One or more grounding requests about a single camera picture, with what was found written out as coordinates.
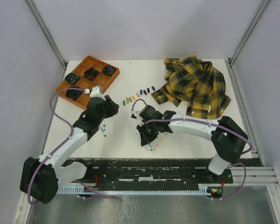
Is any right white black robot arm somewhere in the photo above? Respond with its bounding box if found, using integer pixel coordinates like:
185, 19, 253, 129
131, 105, 252, 182

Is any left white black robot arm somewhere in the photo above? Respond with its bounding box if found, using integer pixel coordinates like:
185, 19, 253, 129
20, 95, 119, 205

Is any orange compartment tray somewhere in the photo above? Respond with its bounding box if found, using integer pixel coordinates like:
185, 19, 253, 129
55, 56, 120, 110

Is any yellow plaid shirt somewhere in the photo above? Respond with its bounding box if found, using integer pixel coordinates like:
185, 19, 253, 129
151, 55, 231, 119

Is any dark green cable coil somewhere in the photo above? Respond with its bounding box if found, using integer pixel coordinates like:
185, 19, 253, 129
101, 64, 116, 77

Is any black cable coil front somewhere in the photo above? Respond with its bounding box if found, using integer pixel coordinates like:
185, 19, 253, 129
65, 85, 84, 100

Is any black cable coil centre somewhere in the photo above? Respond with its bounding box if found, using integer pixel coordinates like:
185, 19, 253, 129
84, 67, 100, 81

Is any green black cable coil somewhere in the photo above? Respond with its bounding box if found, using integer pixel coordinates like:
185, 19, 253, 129
64, 72, 82, 85

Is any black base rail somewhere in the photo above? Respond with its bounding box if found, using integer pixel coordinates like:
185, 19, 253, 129
80, 159, 233, 190

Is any white cable duct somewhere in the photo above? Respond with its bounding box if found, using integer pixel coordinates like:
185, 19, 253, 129
56, 183, 210, 196

